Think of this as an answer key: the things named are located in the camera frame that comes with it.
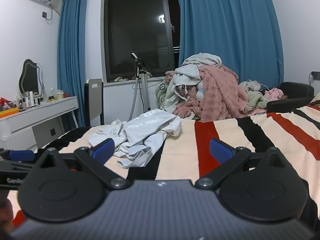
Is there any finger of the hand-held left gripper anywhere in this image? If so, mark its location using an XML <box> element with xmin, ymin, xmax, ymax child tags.
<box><xmin>0</xmin><ymin>148</ymin><xmax>39</xmax><ymax>167</ymax></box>

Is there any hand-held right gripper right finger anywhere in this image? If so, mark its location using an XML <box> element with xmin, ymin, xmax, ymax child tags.
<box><xmin>195</xmin><ymin>138</ymin><xmax>289</xmax><ymax>190</ymax></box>

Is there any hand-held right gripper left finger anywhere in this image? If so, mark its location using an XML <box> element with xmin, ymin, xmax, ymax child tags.
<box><xmin>37</xmin><ymin>138</ymin><xmax>130</xmax><ymax>190</ymax></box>

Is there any light blue t-shirt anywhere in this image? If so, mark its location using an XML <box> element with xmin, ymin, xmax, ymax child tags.
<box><xmin>89</xmin><ymin>109</ymin><xmax>182</xmax><ymax>168</ymax></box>

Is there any person's left hand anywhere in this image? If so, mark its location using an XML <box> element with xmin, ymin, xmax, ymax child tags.
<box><xmin>0</xmin><ymin>197</ymin><xmax>15</xmax><ymax>230</ymax></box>

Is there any striped blanket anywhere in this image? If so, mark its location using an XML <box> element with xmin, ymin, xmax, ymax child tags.
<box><xmin>0</xmin><ymin>102</ymin><xmax>320</xmax><ymax>230</ymax></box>

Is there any orange box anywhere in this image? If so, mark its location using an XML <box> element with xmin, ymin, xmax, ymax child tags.
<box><xmin>0</xmin><ymin>107</ymin><xmax>20</xmax><ymax>118</ymax></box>

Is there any white vanity desk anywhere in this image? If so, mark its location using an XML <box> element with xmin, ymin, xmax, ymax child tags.
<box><xmin>0</xmin><ymin>96</ymin><xmax>79</xmax><ymax>153</ymax></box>

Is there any black grey chair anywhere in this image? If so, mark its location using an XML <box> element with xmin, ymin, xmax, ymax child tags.
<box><xmin>84</xmin><ymin>78</ymin><xmax>105</xmax><ymax>127</ymax></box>

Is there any group of cosmetic bottles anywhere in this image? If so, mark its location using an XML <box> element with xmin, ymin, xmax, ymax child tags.
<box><xmin>19</xmin><ymin>88</ymin><xmax>67</xmax><ymax>108</ymax></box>

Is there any pink fluffy blanket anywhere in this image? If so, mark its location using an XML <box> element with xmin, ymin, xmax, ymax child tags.
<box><xmin>172</xmin><ymin>64</ymin><xmax>249</xmax><ymax>122</ymax></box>

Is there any white blue plush toy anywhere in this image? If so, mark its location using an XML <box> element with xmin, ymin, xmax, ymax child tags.
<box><xmin>196</xmin><ymin>82</ymin><xmax>207</xmax><ymax>100</ymax></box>

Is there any white green garment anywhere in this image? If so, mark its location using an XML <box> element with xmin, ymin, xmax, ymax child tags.
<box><xmin>239</xmin><ymin>80</ymin><xmax>269</xmax><ymax>110</ymax></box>

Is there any silver tripod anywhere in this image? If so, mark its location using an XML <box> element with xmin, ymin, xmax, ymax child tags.
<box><xmin>132</xmin><ymin>52</ymin><xmax>152</xmax><ymax>112</ymax></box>

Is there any pink garment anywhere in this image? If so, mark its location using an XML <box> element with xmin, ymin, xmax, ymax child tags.
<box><xmin>264</xmin><ymin>87</ymin><xmax>284</xmax><ymax>100</ymax></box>

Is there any wavy vanity mirror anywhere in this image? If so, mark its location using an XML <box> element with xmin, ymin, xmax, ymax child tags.
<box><xmin>17</xmin><ymin>59</ymin><xmax>44</xmax><ymax>98</ymax></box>

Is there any pale green plush blanket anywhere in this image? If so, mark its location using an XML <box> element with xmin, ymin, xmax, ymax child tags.
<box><xmin>155</xmin><ymin>79</ymin><xmax>180</xmax><ymax>112</ymax></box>

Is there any grey white hoodie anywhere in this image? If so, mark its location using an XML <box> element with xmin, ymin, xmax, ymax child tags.
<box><xmin>172</xmin><ymin>53</ymin><xmax>222</xmax><ymax>98</ymax></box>

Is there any black armchair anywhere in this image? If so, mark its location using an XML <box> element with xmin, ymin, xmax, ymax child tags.
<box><xmin>266</xmin><ymin>82</ymin><xmax>315</xmax><ymax>113</ymax></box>

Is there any narrow blue curtain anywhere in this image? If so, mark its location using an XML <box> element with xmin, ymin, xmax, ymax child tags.
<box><xmin>57</xmin><ymin>0</ymin><xmax>87</xmax><ymax>128</ymax></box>

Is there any dark framed window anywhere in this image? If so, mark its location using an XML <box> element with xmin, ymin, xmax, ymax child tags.
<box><xmin>101</xmin><ymin>0</ymin><xmax>181</xmax><ymax>83</ymax></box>

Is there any wide blue curtain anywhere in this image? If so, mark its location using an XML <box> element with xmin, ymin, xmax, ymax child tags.
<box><xmin>175</xmin><ymin>0</ymin><xmax>284</xmax><ymax>90</ymax></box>

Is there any grey hose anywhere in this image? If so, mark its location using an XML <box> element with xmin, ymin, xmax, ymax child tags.
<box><xmin>128</xmin><ymin>79</ymin><xmax>139</xmax><ymax>122</ymax></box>

